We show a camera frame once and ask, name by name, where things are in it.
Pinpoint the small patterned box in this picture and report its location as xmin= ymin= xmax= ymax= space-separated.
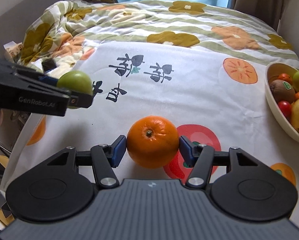
xmin=4 ymin=41 xmax=22 ymax=63

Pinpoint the cream yellow cartoon bowl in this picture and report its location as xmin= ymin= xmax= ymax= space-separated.
xmin=265 ymin=62 xmax=299 ymax=143

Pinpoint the white fruit print cloth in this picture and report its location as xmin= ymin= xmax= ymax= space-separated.
xmin=0 ymin=41 xmax=299 ymax=227

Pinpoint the small mandarin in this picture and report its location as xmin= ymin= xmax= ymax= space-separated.
xmin=278 ymin=73 xmax=292 ymax=85

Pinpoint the floral striped duvet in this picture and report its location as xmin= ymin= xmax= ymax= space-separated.
xmin=18 ymin=0 xmax=299 ymax=77

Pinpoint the large orange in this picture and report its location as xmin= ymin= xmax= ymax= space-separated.
xmin=127 ymin=115 xmax=179 ymax=169

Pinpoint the small green apple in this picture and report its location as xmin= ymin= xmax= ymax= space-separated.
xmin=56 ymin=70 xmax=94 ymax=109

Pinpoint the black smartphone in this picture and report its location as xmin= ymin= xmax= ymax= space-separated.
xmin=41 ymin=59 xmax=57 ymax=73

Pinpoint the brown kiwi with sticker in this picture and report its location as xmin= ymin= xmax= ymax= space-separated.
xmin=269 ymin=79 xmax=296 ymax=103

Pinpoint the red cherry tomato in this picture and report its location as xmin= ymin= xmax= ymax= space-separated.
xmin=278 ymin=101 xmax=292 ymax=120

